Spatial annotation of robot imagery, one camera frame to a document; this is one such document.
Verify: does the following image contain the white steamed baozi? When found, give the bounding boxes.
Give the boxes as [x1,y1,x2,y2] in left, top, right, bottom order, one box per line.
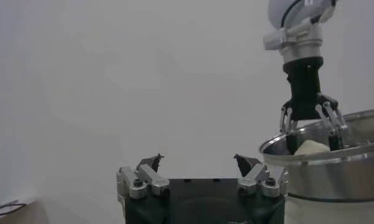
[294,139,331,156]

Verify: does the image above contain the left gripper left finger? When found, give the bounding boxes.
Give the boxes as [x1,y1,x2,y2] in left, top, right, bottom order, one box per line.
[116,153,171,200]

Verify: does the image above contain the perforated steel steamer basket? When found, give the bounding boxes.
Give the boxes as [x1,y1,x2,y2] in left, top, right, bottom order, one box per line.
[259,108,374,203]

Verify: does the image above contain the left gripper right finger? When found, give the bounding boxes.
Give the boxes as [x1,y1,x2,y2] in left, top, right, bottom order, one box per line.
[233,153,289,199]

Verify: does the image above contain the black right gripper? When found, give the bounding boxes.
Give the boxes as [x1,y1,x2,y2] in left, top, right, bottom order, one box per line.
[279,56,349,155]

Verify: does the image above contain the white electric cooker base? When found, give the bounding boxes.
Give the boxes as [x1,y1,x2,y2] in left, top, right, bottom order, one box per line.
[284,194,374,224]

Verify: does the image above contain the white side table with cable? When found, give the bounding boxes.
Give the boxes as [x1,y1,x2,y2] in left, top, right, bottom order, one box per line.
[0,197,37,220]

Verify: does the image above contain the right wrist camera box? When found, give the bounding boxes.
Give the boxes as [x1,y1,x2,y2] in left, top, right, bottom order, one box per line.
[262,27,290,51]

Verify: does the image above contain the thin black table cable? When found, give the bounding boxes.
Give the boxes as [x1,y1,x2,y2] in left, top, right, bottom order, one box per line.
[0,200,26,217]

